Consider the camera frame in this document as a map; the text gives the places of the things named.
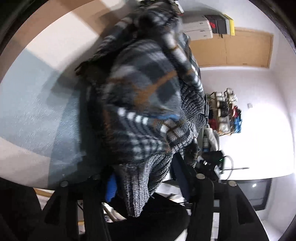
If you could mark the dark television screen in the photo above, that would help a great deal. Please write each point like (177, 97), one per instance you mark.
(256, 191)

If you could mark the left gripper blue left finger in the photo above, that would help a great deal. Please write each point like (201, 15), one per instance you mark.
(60, 215)

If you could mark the black white plaid garment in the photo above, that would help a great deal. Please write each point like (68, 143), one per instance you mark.
(150, 96)

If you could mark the shoe rack with shoes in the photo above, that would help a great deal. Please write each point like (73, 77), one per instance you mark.
(224, 114)

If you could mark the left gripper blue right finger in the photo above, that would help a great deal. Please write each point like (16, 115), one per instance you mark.
(206, 195)

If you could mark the yellow black box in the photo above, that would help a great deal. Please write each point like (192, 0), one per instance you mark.
(221, 24)

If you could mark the checked bed sheet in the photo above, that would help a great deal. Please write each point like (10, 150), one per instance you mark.
(45, 133)

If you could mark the brown wooden door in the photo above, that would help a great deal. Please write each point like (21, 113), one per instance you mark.
(246, 48)

